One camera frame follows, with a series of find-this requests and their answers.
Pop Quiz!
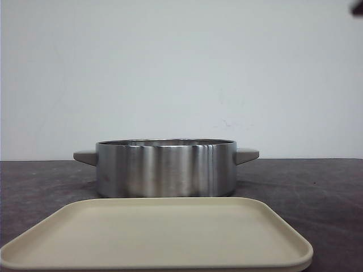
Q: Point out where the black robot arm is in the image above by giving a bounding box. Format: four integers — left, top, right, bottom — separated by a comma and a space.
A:
351, 0, 363, 16

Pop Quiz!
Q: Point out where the beige rectangular plastic tray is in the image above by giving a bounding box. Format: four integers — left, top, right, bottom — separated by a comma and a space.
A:
1, 197, 314, 271

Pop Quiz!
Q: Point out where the stainless steel steamer pot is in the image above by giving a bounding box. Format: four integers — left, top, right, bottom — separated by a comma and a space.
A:
73, 139, 260, 198

